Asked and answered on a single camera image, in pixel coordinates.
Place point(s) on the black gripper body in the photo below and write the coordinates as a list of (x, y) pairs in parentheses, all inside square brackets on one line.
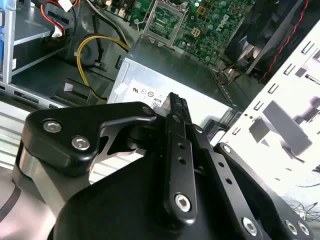
[(120, 205)]

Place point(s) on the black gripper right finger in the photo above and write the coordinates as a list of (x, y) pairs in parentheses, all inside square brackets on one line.
[(217, 172)]

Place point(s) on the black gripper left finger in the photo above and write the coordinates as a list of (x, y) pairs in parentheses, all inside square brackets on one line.
[(62, 120)]

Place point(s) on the metal socket cover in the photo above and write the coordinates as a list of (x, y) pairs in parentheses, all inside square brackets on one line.
[(149, 32)]

